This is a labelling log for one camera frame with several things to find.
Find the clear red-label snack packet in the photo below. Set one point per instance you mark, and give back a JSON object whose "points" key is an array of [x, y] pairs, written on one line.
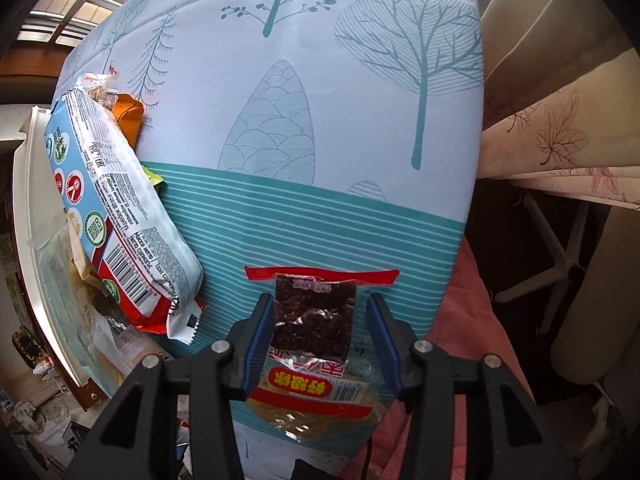
{"points": [[312, 310]]}

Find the white plastic bin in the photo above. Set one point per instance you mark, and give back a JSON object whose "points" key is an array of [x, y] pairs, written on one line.
{"points": [[37, 220]]}

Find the tree print tablecloth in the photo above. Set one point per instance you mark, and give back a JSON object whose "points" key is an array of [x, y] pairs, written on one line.
{"points": [[300, 135]]}

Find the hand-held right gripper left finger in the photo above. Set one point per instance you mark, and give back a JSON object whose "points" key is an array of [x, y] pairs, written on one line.
{"points": [[257, 345]]}

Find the leaf print curtain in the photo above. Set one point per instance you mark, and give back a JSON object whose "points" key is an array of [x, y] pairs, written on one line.
{"points": [[550, 135]]}

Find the pink floral blanket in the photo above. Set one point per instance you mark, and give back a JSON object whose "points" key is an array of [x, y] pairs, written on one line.
{"points": [[465, 340]]}

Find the clear plastic packet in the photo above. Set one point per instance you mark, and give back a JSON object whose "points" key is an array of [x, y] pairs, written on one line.
{"points": [[60, 270]]}

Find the blue white snack packet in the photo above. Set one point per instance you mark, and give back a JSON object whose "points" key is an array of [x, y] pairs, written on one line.
{"points": [[125, 200]]}

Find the small green packet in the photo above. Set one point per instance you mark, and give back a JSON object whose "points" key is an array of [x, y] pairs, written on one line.
{"points": [[152, 178]]}

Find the orange snack packet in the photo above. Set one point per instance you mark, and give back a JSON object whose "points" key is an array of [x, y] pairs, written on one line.
{"points": [[129, 117]]}

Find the clear bread packet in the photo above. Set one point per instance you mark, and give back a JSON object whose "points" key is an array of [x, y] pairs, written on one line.
{"points": [[100, 91]]}

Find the white chair base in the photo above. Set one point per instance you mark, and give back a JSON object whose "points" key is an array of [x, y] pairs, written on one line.
{"points": [[562, 260]]}

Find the metal window grille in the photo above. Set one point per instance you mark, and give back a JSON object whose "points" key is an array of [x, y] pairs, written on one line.
{"points": [[80, 15]]}

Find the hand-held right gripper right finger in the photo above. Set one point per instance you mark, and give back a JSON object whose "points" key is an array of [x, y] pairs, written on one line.
{"points": [[382, 340]]}

